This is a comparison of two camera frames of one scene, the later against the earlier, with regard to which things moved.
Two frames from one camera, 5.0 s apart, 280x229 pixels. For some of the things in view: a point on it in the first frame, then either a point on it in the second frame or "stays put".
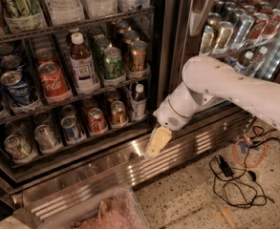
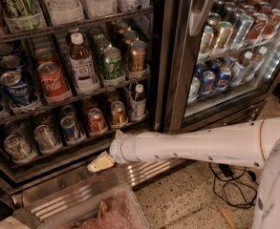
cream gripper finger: x=161 y=137 → x=102 y=161
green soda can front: x=113 y=64 stays put
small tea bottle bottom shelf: x=139 y=103 stays put
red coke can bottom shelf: x=96 y=122 stays put
